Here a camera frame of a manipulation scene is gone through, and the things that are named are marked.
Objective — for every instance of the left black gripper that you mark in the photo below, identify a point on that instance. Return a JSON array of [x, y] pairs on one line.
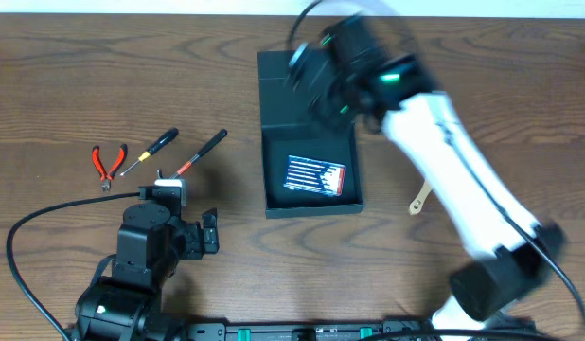
[[198, 235]]

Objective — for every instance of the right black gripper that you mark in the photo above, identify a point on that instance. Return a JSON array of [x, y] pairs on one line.
[[327, 100]]

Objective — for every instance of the black red claw hammer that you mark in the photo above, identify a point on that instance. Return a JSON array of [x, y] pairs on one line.
[[206, 148]]

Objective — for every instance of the black yellow screwdriver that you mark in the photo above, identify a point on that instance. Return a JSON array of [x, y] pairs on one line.
[[153, 148]]

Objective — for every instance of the blue drill bit pack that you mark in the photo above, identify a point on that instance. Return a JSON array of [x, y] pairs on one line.
[[314, 176]]

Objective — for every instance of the orange scraper wooden handle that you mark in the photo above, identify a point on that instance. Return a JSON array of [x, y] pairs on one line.
[[417, 204]]

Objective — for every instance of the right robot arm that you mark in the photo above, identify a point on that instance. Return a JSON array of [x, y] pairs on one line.
[[511, 252]]

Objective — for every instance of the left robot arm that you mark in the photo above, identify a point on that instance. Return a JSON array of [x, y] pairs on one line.
[[124, 299]]

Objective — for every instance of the dark green open box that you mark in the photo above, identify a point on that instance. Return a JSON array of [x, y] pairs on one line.
[[286, 130]]

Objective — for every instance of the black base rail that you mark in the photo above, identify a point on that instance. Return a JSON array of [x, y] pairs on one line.
[[307, 331]]

